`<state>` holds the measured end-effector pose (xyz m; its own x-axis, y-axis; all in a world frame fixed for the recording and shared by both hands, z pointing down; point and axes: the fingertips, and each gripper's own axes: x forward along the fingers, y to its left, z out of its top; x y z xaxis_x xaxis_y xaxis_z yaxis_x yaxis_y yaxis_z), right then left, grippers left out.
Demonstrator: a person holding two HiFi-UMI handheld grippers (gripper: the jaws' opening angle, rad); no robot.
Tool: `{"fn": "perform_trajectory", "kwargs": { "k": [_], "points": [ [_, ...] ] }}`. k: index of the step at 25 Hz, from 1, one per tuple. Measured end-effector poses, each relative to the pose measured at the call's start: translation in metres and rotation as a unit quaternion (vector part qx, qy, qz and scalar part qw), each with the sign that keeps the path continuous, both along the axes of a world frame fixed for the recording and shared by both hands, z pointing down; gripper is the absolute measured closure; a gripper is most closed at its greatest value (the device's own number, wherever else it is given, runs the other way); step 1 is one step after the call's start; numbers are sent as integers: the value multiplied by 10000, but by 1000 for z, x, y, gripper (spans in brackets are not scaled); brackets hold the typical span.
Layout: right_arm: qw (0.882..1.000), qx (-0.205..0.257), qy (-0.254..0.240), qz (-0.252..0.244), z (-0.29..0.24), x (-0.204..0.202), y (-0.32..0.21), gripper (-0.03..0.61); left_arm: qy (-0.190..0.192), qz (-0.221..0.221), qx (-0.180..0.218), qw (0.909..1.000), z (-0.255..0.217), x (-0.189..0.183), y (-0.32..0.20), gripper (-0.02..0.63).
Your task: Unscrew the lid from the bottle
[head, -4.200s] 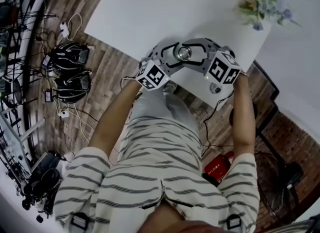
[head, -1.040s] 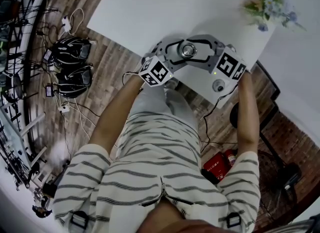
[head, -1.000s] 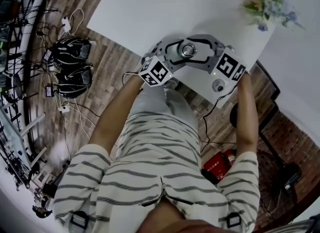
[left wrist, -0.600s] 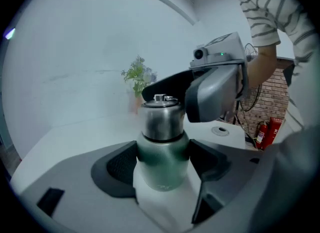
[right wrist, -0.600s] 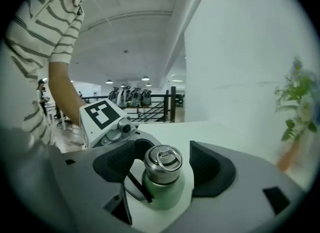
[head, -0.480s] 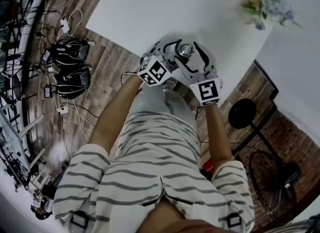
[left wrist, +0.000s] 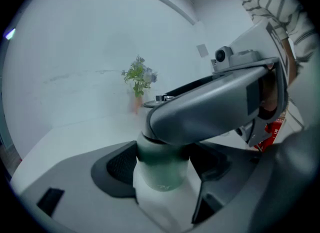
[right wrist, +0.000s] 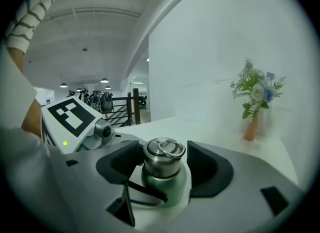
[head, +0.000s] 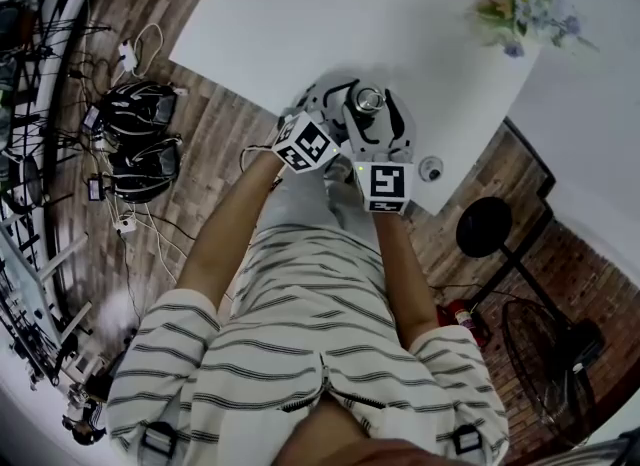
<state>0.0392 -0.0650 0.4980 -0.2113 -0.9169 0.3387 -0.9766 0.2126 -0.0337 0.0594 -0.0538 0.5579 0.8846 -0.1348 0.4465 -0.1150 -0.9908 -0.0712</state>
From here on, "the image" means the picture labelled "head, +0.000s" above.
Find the small screen device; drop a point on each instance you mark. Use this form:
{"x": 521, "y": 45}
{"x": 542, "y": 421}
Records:
{"x": 91, "y": 118}
{"x": 95, "y": 187}

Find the person's bare chest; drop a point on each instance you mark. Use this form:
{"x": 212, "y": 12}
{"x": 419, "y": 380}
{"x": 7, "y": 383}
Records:
{"x": 325, "y": 434}

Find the person's striped white shirt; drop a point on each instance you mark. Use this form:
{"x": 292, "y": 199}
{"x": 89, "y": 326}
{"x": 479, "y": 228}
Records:
{"x": 310, "y": 314}

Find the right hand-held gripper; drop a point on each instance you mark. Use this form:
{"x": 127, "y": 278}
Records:
{"x": 385, "y": 186}

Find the pale flower bouquet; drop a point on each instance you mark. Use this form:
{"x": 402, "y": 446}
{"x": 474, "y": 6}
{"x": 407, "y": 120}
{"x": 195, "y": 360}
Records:
{"x": 525, "y": 4}

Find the white power strip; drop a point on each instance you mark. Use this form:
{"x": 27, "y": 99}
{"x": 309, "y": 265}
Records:
{"x": 125, "y": 225}
{"x": 127, "y": 54}

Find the black round stool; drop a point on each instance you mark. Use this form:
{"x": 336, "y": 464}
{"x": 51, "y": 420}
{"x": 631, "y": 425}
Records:
{"x": 31, "y": 179}

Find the white frame glass desk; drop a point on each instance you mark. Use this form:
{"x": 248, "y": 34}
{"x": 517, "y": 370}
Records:
{"x": 22, "y": 279}

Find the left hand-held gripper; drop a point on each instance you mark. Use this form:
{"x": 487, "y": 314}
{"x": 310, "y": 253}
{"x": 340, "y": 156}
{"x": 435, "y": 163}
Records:
{"x": 305, "y": 146}

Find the round silver metal knob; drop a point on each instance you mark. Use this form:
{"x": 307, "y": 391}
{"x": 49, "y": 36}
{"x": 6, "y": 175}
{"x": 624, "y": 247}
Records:
{"x": 369, "y": 99}

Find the small metal jar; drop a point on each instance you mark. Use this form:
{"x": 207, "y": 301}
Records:
{"x": 354, "y": 108}

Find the person's right forearm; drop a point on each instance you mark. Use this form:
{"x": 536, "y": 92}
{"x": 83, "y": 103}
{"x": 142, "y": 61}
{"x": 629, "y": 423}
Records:
{"x": 400, "y": 274}

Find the person's left forearm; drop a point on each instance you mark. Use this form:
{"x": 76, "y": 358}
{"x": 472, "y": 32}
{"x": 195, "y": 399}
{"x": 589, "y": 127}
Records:
{"x": 225, "y": 239}

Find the person's light shoe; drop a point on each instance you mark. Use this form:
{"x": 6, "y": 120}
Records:
{"x": 337, "y": 172}

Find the white table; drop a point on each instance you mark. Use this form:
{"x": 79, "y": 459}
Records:
{"x": 325, "y": 19}

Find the person's grey trousers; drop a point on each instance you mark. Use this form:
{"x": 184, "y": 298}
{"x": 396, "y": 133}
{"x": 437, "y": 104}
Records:
{"x": 300, "y": 204}

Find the black standing fan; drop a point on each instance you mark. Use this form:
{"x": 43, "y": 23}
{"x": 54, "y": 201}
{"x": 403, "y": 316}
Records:
{"x": 482, "y": 226}

